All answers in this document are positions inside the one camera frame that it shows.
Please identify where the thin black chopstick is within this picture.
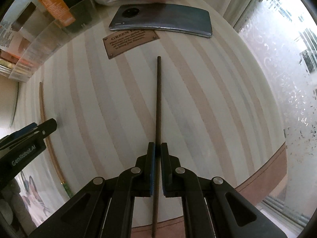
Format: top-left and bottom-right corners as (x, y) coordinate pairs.
(152, 56), (162, 237)

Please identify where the brown wooden chopstick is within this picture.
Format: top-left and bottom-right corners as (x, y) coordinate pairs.
(39, 82), (73, 198)

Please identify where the brown leather mat label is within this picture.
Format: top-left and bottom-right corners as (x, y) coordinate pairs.
(103, 30), (159, 59)

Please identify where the clear plastic storage box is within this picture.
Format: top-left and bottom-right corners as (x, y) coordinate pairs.
(1, 0), (98, 82)

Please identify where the dark smartphone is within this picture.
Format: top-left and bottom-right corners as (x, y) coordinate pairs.
(109, 3), (213, 38)

